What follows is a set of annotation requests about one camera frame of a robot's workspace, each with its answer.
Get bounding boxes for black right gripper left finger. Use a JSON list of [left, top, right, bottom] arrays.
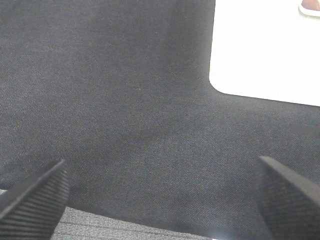
[[0, 159, 70, 240]]

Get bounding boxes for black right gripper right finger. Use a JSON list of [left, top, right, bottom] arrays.
[[255, 156, 320, 240]]

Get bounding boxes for white plastic box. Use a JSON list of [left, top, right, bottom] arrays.
[[209, 0, 320, 106]]

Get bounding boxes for white shoe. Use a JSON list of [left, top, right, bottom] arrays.
[[298, 0, 320, 17]]

